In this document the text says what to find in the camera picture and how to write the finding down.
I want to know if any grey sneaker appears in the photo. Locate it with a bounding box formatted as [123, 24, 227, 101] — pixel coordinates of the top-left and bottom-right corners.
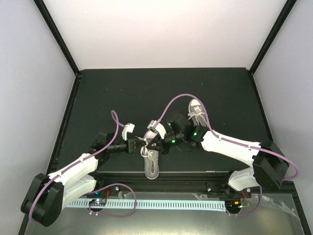
[188, 99, 208, 127]
[140, 130, 159, 180]

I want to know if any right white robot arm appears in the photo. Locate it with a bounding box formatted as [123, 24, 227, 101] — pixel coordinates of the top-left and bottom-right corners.
[140, 120, 289, 197]

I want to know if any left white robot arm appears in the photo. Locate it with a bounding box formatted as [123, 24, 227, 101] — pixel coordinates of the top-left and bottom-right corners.
[21, 133, 146, 227]

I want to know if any left small circuit board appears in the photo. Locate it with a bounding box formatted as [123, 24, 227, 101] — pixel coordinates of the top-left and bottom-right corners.
[89, 198, 107, 206]

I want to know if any small circuit board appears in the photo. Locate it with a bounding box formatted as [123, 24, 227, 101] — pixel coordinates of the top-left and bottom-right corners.
[89, 198, 107, 206]
[230, 201, 243, 208]

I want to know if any right small circuit board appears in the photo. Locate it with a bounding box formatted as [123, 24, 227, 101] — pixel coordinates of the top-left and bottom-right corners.
[230, 201, 243, 208]

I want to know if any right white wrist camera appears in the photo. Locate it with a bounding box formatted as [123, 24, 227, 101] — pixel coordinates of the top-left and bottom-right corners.
[147, 120, 167, 139]

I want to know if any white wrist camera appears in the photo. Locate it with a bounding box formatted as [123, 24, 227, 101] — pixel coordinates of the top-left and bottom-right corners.
[147, 120, 167, 139]
[122, 123, 135, 141]

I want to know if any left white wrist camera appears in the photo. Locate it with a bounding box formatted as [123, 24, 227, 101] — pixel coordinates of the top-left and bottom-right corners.
[122, 123, 135, 141]

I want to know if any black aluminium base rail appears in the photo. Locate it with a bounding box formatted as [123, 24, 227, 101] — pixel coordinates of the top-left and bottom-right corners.
[92, 172, 251, 200]

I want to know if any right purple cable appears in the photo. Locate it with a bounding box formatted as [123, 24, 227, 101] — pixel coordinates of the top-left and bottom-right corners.
[156, 93, 300, 217]

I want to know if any white slotted cable duct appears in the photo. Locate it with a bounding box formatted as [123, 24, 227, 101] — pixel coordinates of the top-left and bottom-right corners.
[68, 198, 226, 212]

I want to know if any left black frame post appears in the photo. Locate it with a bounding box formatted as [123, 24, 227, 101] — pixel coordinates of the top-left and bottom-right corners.
[33, 0, 80, 75]

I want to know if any black frame post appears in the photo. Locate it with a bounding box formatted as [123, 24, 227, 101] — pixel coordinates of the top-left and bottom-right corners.
[33, 0, 80, 75]
[249, 0, 297, 75]

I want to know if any right black frame post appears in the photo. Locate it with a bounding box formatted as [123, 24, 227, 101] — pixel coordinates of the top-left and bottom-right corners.
[249, 0, 297, 75]

